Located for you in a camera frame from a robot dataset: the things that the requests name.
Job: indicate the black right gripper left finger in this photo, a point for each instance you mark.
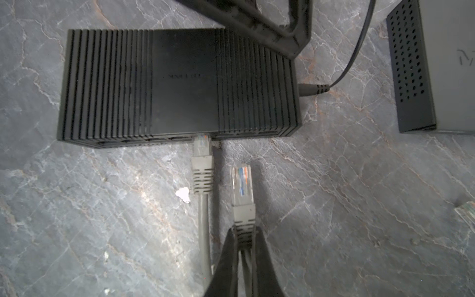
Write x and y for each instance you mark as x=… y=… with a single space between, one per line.
x=224 y=282

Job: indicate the dark grey flat switch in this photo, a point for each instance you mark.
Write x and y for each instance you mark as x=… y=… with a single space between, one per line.
x=432 y=50

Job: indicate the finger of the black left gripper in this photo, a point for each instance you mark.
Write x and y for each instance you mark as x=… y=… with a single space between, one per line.
x=245 y=18

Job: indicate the black ribbed network switch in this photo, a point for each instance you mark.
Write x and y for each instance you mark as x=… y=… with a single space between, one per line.
x=126 y=88

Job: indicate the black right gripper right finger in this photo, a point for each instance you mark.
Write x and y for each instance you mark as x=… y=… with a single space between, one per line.
x=264 y=279

